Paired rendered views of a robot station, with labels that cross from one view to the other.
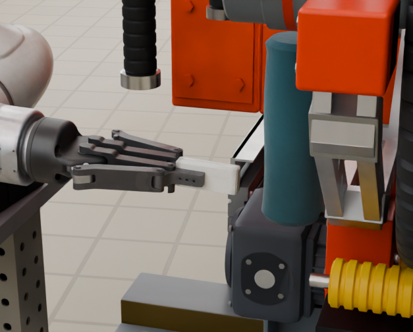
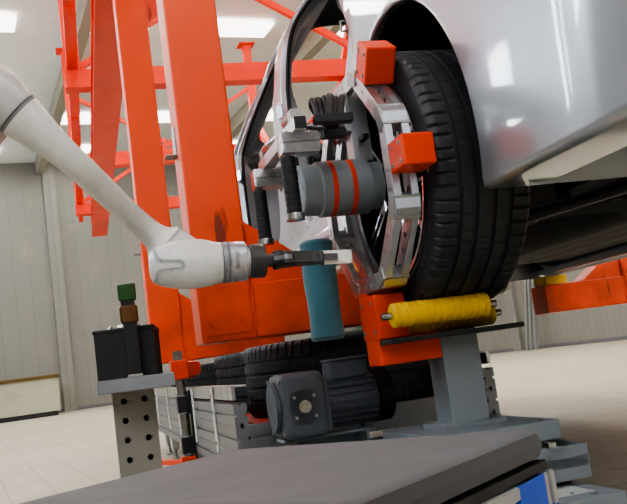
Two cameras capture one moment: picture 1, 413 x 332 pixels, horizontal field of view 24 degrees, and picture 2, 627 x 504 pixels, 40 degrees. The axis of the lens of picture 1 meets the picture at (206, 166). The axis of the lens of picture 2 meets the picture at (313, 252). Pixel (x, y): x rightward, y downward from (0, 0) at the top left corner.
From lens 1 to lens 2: 1.37 m
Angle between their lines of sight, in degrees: 42
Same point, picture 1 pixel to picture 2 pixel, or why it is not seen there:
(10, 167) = (245, 263)
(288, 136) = (325, 286)
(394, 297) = (425, 308)
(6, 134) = (240, 247)
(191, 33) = (211, 295)
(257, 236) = (296, 379)
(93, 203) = not seen: outside the picture
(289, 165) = (328, 302)
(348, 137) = (410, 203)
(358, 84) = (427, 158)
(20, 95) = not seen: hidden behind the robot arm
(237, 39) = (239, 293)
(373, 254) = not seen: hidden behind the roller
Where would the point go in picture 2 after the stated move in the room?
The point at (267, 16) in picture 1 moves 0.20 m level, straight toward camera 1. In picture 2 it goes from (327, 202) to (368, 182)
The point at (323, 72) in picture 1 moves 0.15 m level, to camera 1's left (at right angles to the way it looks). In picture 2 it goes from (414, 155) to (356, 154)
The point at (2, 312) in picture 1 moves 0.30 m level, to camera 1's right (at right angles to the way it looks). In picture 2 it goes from (149, 465) to (259, 444)
